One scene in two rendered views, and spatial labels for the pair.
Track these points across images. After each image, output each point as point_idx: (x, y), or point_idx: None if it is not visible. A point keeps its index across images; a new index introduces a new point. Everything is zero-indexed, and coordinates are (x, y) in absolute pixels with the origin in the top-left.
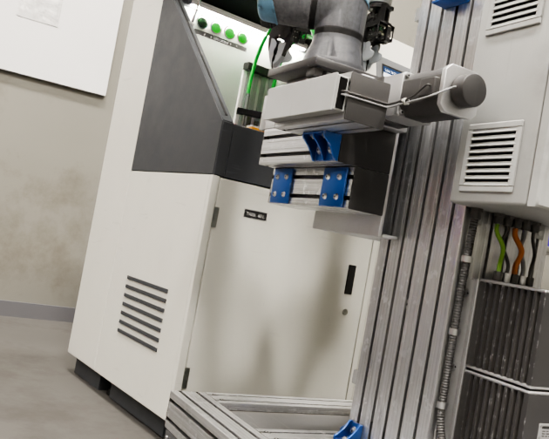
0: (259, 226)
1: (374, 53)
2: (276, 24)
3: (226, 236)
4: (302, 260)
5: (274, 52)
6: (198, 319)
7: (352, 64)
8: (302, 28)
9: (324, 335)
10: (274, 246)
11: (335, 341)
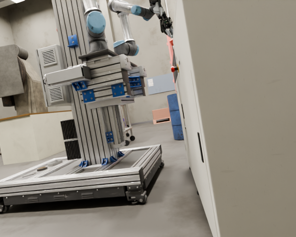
0: (177, 95)
1: (158, 6)
2: (134, 55)
3: (178, 101)
4: (180, 105)
5: (170, 33)
6: (182, 128)
7: None
8: (162, 22)
9: (187, 138)
10: (179, 101)
11: (188, 142)
